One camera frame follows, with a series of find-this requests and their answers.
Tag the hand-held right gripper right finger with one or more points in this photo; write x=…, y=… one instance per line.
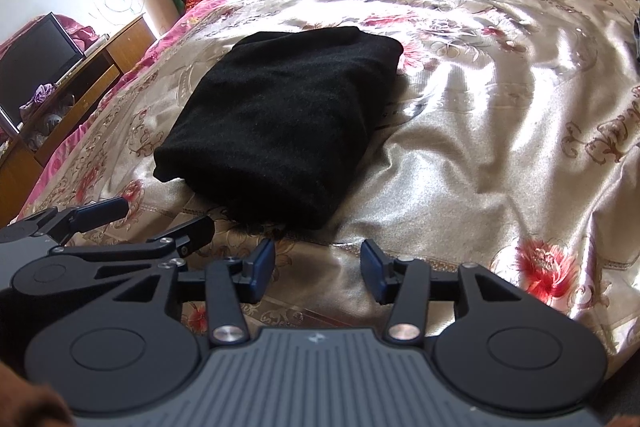
x=372, y=269

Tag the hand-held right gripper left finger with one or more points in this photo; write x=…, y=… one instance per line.
x=262, y=269

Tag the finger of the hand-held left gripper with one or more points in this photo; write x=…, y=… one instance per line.
x=95, y=214
x=190, y=234

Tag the black pants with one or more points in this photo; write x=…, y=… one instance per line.
x=280, y=122

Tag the purple cloth bundle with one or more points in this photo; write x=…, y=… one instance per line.
x=40, y=99

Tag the wooden cabinet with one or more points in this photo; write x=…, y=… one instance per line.
x=100, y=67

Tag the black flat television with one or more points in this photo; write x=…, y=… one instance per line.
x=35, y=62

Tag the floral satin bedspread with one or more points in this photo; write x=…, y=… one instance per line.
x=475, y=132

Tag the pink cloth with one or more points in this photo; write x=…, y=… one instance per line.
x=80, y=32

